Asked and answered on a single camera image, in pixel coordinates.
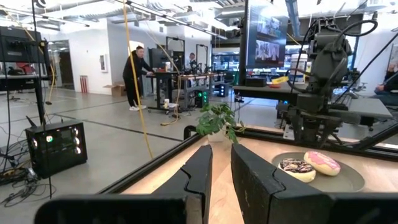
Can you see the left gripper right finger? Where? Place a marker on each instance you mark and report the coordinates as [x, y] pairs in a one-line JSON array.
[[264, 193]]

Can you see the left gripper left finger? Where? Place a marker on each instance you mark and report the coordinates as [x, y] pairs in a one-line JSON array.
[[199, 174]]

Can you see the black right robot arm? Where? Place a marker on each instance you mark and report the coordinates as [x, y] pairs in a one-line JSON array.
[[329, 59]]

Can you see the white plastic tub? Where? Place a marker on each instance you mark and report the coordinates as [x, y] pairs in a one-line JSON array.
[[298, 67]]

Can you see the chocolate donut white drizzle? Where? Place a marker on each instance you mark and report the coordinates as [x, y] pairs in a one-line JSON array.
[[297, 169]]

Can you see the grey desk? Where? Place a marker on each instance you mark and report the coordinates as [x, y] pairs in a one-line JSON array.
[[367, 107]]

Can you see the green potted plant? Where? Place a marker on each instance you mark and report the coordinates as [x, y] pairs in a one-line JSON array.
[[217, 119]]

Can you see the pink iced donut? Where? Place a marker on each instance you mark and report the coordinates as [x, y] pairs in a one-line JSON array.
[[323, 163]]

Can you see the computer with green lights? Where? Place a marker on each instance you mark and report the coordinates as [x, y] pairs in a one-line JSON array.
[[202, 99]]

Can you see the large black display screen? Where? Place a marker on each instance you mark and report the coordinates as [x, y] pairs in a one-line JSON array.
[[267, 37]]

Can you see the person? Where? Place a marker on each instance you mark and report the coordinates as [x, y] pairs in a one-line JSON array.
[[132, 74], [192, 59], [388, 84]]

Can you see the grey round plate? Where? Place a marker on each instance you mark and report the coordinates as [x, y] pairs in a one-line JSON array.
[[345, 182]]

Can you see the black display pole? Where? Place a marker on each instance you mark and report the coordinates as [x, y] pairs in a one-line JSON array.
[[243, 46]]

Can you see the wooden workbench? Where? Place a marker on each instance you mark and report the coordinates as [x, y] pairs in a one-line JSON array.
[[202, 77]]

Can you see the black standing desk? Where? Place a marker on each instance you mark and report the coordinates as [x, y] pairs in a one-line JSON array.
[[161, 76]]

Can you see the cardboard box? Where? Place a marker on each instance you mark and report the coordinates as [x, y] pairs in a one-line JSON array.
[[117, 90]]

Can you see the black desk monitor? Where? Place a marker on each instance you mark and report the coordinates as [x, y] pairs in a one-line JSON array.
[[158, 59]]

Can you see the black computer tower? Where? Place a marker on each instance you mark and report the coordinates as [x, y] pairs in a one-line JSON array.
[[56, 149]]

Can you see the red white striped bin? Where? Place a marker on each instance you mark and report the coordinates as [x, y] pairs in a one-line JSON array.
[[84, 84]]

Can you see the black shelf rack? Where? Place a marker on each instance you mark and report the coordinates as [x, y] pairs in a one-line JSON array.
[[18, 46]]

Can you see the framed wall picture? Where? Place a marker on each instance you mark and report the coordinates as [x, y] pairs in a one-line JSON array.
[[103, 63]]

